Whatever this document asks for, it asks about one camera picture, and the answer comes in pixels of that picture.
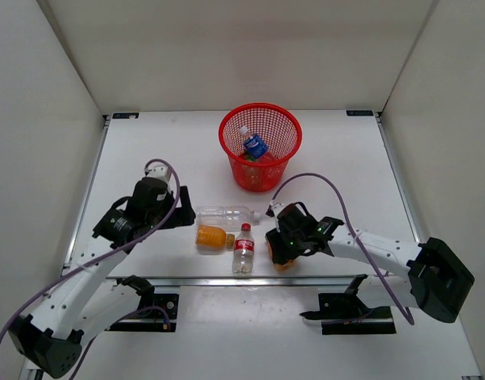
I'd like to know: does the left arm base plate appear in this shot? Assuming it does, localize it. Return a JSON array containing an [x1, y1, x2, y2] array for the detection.
[[107, 287, 180, 333]]

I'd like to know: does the red cap cola bottle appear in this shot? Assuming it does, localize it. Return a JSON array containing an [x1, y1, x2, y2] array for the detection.
[[232, 223, 255, 275]]

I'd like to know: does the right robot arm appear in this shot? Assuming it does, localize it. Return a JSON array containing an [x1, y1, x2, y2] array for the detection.
[[172, 200, 475, 323]]

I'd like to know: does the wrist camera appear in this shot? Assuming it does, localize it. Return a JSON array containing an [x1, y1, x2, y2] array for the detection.
[[265, 200, 286, 218], [142, 165, 171, 188]]

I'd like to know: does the clear unlabelled plastic bottle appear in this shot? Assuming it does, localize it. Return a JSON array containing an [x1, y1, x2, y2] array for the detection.
[[196, 206, 261, 228]]

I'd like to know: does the blue label clear bottle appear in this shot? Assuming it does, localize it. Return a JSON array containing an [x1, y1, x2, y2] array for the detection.
[[238, 126, 268, 163]]

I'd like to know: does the orange juice bottle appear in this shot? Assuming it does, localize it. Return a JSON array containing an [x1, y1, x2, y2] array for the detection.
[[272, 243, 298, 272], [195, 225, 235, 249]]

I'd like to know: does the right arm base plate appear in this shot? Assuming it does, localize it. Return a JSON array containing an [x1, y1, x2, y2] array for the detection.
[[300, 275, 396, 336]]

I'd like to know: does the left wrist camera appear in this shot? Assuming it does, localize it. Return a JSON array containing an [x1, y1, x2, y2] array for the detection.
[[142, 165, 171, 188]]

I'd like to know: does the aluminium table edge rail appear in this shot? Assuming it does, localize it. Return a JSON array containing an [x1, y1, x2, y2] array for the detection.
[[62, 275, 425, 288]]

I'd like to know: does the red mesh plastic bin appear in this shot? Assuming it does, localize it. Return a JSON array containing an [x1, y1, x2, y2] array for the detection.
[[218, 103, 302, 192]]

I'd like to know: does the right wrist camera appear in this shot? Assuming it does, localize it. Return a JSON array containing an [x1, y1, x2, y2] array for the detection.
[[265, 200, 286, 218]]

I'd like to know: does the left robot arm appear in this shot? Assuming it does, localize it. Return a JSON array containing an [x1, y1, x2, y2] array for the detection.
[[4, 176, 195, 379]]

